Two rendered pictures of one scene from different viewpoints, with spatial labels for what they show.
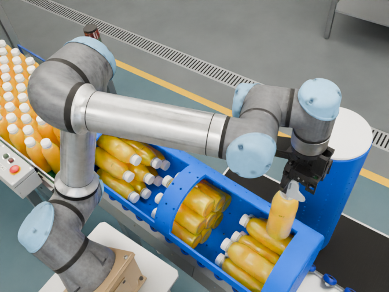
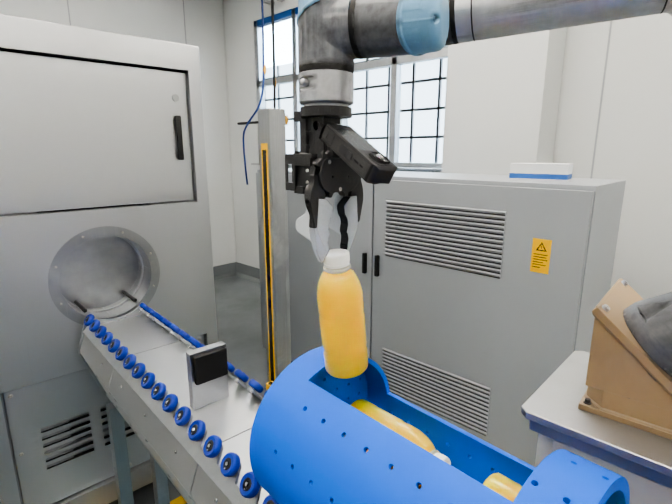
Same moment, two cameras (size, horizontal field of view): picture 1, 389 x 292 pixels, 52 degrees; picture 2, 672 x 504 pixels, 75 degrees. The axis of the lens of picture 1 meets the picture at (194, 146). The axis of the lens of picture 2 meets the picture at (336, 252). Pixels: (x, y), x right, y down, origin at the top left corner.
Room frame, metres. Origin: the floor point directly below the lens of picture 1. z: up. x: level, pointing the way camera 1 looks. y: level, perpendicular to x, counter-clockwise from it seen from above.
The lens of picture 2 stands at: (1.13, -0.19, 1.58)
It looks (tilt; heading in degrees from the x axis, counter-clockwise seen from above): 13 degrees down; 183
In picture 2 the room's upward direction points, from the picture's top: straight up
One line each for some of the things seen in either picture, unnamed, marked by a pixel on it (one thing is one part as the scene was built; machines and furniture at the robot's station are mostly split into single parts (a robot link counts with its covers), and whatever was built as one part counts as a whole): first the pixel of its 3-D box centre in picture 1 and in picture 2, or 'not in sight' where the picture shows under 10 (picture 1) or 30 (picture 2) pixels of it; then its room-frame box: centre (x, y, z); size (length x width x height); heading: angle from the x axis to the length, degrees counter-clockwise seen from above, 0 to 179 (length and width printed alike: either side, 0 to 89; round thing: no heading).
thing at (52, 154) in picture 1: (54, 156); not in sight; (1.07, 0.60, 0.99); 0.07 x 0.07 x 0.18
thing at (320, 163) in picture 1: (307, 161); (322, 152); (0.49, -0.24, 1.57); 0.09 x 0.08 x 0.12; 46
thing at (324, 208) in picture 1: (317, 190); not in sight; (0.98, -0.57, 0.59); 0.28 x 0.28 x 0.88
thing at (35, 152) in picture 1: (38, 155); not in sight; (1.08, 0.66, 0.99); 0.07 x 0.07 x 0.18
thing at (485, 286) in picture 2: not in sight; (396, 292); (-1.49, 0.04, 0.72); 2.15 x 0.54 x 1.45; 50
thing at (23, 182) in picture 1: (13, 171); not in sight; (0.97, 0.73, 1.05); 0.20 x 0.10 x 0.10; 46
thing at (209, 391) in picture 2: not in sight; (209, 376); (0.10, -0.58, 1.00); 0.10 x 0.04 x 0.15; 136
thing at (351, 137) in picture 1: (336, 131); not in sight; (0.98, -0.57, 1.03); 0.28 x 0.28 x 0.01
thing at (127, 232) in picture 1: (135, 245); not in sight; (0.94, 0.38, 0.31); 0.06 x 0.06 x 0.63; 46
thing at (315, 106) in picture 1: (314, 110); (328, 29); (0.50, -0.23, 1.73); 0.09 x 0.08 x 0.11; 70
